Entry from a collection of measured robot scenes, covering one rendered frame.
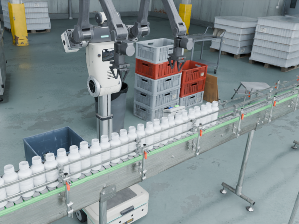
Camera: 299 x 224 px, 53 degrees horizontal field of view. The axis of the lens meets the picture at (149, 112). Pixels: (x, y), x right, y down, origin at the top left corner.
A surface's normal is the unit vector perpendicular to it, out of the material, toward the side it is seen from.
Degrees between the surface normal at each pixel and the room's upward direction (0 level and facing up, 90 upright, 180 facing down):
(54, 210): 90
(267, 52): 90
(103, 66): 90
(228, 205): 0
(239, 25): 90
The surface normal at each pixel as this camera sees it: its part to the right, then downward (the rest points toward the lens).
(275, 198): 0.06, -0.91
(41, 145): 0.64, 0.35
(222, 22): -0.79, 0.22
